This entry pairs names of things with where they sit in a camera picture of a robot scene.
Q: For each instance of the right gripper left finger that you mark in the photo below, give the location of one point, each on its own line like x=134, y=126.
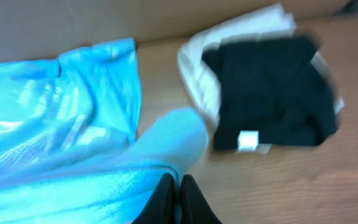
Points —
x=160, y=207

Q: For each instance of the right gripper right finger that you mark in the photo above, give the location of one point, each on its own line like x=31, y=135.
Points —
x=196, y=209

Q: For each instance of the light blue t-shirt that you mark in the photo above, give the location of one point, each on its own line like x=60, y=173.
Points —
x=69, y=151

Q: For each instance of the folded black t-shirt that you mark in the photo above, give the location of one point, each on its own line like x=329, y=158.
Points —
x=271, y=87

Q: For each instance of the folded beige t-shirt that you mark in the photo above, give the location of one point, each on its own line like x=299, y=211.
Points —
x=271, y=22

